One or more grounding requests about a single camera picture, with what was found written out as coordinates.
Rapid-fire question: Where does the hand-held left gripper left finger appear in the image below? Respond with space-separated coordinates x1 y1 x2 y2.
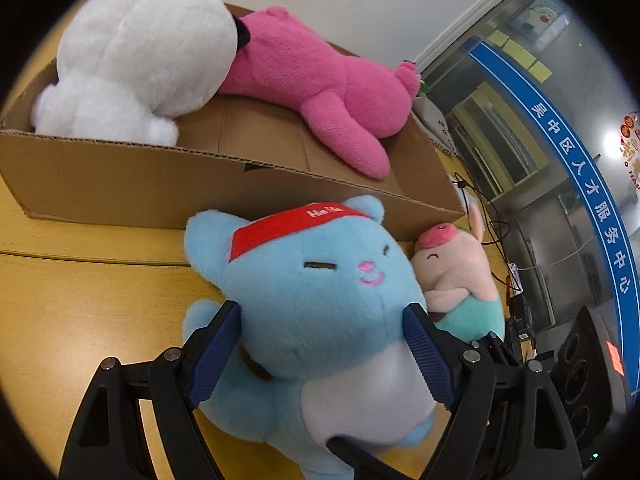
59 300 242 480

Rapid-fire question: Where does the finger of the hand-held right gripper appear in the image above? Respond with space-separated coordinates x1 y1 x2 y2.
470 332 524 369
326 435 418 480

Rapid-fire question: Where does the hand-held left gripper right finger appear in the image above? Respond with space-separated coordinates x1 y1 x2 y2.
402 304 585 480

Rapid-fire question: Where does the pink pig plush toy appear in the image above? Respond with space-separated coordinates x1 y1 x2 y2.
410 205 506 342

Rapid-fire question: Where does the blue cat plush toy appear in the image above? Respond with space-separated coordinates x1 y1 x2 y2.
181 195 438 480

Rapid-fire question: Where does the brown cardboard box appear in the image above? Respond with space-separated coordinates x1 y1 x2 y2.
0 4 466 232

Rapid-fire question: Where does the magenta plush toy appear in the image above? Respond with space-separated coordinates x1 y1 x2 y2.
217 6 422 181

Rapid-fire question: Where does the white plush toy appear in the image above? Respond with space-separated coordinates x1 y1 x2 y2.
31 0 240 146

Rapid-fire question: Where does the black power adapter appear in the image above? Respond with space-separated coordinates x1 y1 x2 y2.
509 294 537 344

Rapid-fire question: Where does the black electronic device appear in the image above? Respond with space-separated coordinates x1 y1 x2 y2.
547 305 632 461

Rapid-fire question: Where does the orange sticker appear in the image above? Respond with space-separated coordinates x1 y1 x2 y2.
604 342 627 377

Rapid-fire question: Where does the grey cloth bag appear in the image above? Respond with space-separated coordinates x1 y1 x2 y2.
412 94 459 159

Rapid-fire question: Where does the red window decal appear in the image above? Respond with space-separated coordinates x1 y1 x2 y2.
617 109 640 177

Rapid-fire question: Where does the group of yellow sticky notes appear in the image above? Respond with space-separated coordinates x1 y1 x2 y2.
486 29 554 82

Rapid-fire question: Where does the black cable with plug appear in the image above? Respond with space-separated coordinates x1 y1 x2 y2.
451 172 512 248

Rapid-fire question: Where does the cartoon wall poster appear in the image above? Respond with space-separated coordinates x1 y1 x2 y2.
515 0 564 37

